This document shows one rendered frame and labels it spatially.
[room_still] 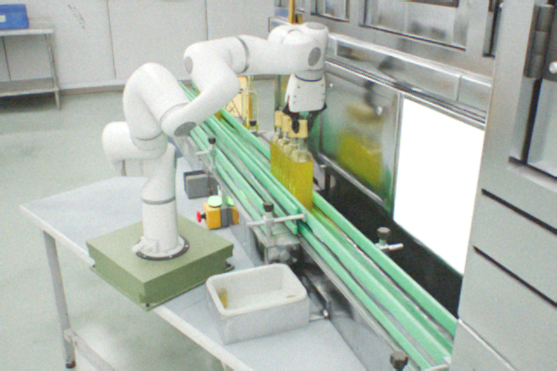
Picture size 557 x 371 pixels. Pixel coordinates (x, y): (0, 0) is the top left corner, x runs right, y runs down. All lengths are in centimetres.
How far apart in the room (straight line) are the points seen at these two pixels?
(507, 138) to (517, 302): 16
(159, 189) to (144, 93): 34
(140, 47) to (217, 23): 102
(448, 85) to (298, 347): 69
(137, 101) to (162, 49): 613
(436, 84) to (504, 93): 69
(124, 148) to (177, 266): 36
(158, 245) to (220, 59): 59
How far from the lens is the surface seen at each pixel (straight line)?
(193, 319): 148
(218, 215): 189
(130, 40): 734
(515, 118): 54
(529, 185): 54
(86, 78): 738
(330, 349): 138
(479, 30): 117
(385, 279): 135
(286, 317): 140
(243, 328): 138
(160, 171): 148
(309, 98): 151
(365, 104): 150
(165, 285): 153
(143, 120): 130
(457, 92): 119
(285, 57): 130
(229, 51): 125
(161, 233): 156
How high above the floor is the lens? 162
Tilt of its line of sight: 23 degrees down
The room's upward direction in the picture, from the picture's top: straight up
